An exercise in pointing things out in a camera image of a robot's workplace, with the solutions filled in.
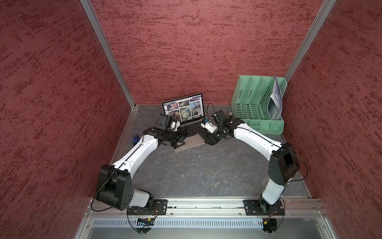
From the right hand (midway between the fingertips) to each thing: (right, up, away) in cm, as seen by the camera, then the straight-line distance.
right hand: (209, 140), depth 86 cm
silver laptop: (-13, +19, +20) cm, 30 cm away
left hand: (-11, +1, -7) cm, 13 cm away
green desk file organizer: (+43, +27, +32) cm, 60 cm away
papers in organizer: (+45, +22, +9) cm, 50 cm away
